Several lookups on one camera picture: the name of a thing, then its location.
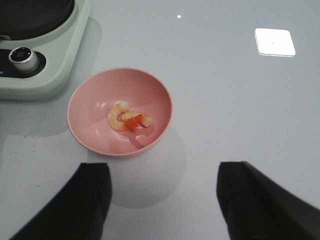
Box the green breakfast maker base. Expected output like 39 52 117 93
0 0 91 100

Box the pink bowl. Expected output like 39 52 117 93
66 67 173 158

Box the black round frying pan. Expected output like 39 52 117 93
0 0 75 41

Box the right silver control knob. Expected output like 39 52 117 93
8 46 40 74

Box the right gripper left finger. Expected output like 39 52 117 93
12 163 112 240

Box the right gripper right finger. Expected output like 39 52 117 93
216 161 320 240

